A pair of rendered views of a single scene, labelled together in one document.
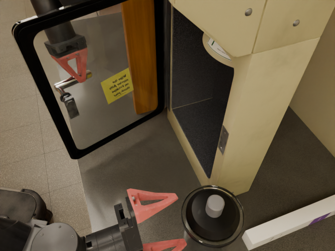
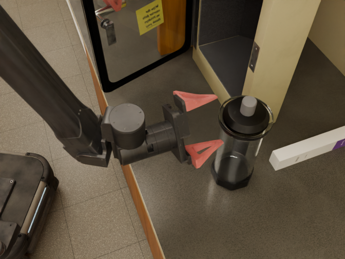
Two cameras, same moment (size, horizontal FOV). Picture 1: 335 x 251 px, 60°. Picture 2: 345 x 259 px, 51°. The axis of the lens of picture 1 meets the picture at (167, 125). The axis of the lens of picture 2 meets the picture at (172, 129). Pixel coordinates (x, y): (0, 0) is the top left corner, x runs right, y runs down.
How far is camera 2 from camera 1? 0.27 m
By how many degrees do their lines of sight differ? 3
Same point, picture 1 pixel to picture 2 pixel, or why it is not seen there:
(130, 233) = (180, 119)
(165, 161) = not seen: hidden behind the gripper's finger
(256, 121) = (284, 36)
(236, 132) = (266, 46)
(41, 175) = (42, 143)
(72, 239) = (140, 113)
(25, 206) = (32, 170)
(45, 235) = (118, 111)
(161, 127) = (186, 67)
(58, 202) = (63, 171)
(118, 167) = (147, 103)
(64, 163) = not seen: hidden behind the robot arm
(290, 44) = not seen: outside the picture
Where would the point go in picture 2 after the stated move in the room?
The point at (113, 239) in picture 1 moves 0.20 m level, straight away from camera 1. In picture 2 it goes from (165, 127) to (119, 61)
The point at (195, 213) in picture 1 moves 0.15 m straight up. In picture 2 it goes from (231, 113) to (244, 54)
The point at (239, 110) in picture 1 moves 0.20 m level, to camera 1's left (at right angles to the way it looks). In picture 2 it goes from (270, 22) to (163, 22)
